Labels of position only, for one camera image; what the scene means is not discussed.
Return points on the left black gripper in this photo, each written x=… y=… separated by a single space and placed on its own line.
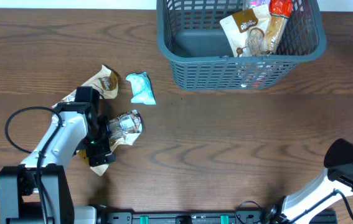
x=95 y=149

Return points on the beige snack pouch with barcode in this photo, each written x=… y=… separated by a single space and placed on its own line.
x=125 y=129

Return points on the teal snack packet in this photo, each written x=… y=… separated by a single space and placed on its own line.
x=141 y=88

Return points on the orange pasta package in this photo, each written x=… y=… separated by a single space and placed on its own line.
x=280 y=11

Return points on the tissue pocket pack bundle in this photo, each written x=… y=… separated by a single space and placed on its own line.
x=249 y=4

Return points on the grey plastic lattice basket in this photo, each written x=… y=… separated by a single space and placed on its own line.
x=191 y=38

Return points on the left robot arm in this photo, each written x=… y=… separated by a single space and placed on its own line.
x=36 y=191

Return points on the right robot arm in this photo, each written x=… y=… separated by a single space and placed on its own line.
x=334 y=183

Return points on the black mounting rail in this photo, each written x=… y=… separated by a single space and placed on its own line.
x=249 y=216

